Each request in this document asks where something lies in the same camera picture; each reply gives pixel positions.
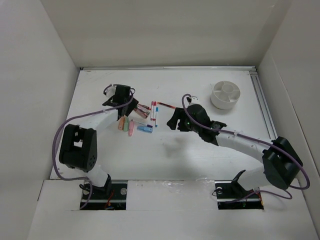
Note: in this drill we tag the light blue highlighter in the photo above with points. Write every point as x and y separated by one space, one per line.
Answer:
145 129

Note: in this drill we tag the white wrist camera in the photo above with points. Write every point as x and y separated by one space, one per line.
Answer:
109 90
193 100

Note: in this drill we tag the orange highlighter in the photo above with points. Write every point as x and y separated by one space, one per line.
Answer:
121 123

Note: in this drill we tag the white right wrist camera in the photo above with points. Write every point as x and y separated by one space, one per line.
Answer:
193 100

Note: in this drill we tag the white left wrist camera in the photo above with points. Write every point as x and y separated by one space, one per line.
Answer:
109 90

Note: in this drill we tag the blue cap white marker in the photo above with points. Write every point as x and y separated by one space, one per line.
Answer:
156 116

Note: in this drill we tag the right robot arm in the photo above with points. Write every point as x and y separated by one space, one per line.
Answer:
280 163

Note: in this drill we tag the white round divided container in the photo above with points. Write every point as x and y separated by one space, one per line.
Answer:
225 95

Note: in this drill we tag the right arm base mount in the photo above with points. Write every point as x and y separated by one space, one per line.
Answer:
230 195

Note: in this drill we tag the green highlighter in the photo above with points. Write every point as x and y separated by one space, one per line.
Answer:
126 124

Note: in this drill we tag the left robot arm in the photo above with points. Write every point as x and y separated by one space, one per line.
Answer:
79 143

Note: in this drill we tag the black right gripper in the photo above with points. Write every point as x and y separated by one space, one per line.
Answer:
178 114

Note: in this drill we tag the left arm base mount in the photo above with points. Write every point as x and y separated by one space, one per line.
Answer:
114 200

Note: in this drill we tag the pink cap white marker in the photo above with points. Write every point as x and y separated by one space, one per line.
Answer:
152 112

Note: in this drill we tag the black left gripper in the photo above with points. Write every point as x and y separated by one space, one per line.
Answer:
132 105

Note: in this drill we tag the pink highlighter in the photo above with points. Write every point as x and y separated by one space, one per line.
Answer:
131 128

